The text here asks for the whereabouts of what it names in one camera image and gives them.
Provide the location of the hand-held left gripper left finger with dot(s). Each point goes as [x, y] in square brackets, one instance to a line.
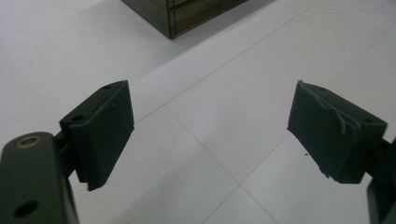
[99, 137]

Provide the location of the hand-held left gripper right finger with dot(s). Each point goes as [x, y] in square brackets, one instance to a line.
[330, 140]

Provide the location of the smoky transparent plastic drawer cabinet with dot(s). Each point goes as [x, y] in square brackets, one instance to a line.
[149, 12]

